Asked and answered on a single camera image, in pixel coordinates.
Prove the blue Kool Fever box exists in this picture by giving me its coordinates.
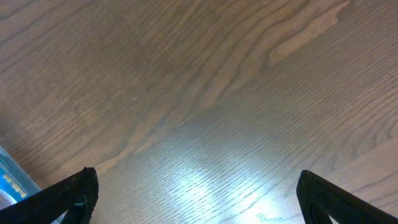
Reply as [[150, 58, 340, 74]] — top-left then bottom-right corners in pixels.
[[1, 161, 29, 209]]

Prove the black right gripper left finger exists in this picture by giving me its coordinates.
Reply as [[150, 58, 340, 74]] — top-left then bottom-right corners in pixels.
[[1, 167, 99, 224]]

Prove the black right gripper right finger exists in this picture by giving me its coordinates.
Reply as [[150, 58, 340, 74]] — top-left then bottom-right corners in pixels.
[[296, 170, 397, 224]]

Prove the clear plastic container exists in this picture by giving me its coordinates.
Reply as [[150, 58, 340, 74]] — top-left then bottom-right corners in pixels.
[[1, 148, 64, 224]]

